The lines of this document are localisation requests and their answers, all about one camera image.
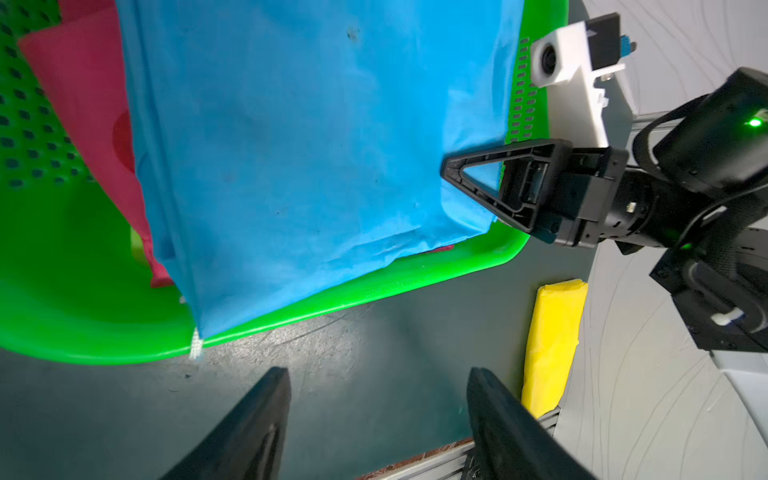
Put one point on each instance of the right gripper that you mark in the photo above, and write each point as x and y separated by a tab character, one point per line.
574	197

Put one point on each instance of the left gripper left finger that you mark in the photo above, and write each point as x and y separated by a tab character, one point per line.
248	443

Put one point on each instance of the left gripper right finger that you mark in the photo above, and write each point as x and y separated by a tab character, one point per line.
509	442

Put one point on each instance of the yellow raincoat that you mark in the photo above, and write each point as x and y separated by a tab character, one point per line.
551	345

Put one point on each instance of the green plastic basket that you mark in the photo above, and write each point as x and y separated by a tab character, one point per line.
75	284

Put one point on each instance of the blue raincoat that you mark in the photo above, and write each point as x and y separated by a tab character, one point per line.
287	147

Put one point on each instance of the pink bunny raincoat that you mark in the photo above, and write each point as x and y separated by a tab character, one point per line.
79	64

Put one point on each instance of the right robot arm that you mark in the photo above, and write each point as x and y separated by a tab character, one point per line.
697	194

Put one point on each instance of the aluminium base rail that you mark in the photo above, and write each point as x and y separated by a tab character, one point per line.
455	461

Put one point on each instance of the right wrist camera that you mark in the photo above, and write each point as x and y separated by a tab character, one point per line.
566	64

